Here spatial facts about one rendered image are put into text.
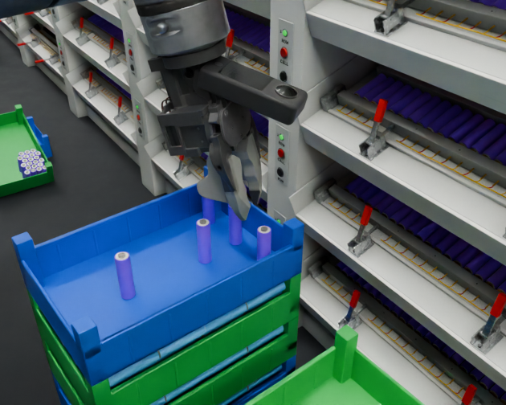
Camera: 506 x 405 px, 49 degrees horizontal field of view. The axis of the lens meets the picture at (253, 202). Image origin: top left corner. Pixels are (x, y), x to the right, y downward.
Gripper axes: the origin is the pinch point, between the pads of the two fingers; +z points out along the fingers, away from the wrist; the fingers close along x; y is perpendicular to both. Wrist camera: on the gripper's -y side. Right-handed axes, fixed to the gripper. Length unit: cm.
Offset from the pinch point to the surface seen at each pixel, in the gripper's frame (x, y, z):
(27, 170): -62, 112, 23
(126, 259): 11.6, 12.1, 0.8
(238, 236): -3.0, 5.5, 7.2
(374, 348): -23, -4, 46
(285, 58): -36.0, 6.8, -7.7
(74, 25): -114, 119, -10
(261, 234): 0.8, -0.4, 4.2
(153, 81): -75, 64, 4
